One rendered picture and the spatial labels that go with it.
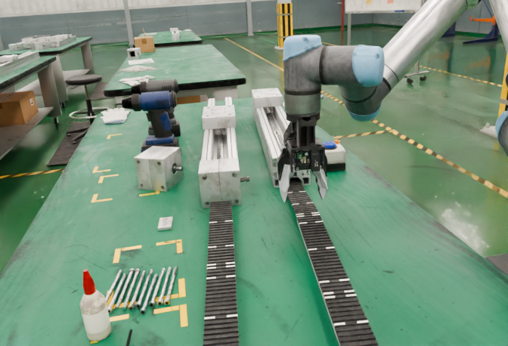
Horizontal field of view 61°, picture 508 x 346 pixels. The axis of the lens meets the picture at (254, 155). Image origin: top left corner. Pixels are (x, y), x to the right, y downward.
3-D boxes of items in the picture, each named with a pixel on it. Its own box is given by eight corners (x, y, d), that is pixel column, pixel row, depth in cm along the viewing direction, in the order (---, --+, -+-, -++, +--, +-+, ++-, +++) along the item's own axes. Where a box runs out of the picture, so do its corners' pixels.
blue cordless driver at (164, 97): (181, 157, 144) (174, 92, 137) (121, 163, 142) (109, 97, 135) (183, 149, 151) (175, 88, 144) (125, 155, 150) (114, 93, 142)
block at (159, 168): (175, 193, 118) (170, 159, 115) (138, 189, 121) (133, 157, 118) (190, 178, 127) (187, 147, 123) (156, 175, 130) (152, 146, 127)
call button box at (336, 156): (345, 170, 126) (346, 149, 123) (312, 172, 125) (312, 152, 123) (339, 160, 133) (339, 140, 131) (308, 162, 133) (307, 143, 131)
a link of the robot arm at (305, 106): (281, 89, 92) (319, 87, 93) (282, 110, 94) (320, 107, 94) (286, 97, 85) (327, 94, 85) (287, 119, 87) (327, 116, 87)
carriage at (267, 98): (283, 112, 169) (282, 95, 167) (255, 115, 169) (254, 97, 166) (277, 103, 184) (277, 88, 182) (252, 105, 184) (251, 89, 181)
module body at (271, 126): (310, 184, 118) (309, 155, 115) (274, 187, 117) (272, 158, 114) (275, 112, 193) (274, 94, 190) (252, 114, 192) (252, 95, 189)
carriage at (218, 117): (236, 134, 145) (235, 115, 142) (203, 137, 144) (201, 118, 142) (235, 122, 160) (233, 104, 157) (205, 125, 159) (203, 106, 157)
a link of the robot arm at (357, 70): (388, 69, 88) (335, 68, 93) (382, 35, 78) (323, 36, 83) (382, 103, 86) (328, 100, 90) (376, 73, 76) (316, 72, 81)
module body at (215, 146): (240, 190, 117) (238, 161, 114) (203, 193, 116) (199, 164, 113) (233, 115, 192) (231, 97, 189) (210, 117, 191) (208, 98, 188)
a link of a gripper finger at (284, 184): (274, 208, 94) (288, 169, 91) (271, 196, 99) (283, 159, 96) (288, 211, 94) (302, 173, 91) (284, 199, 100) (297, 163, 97)
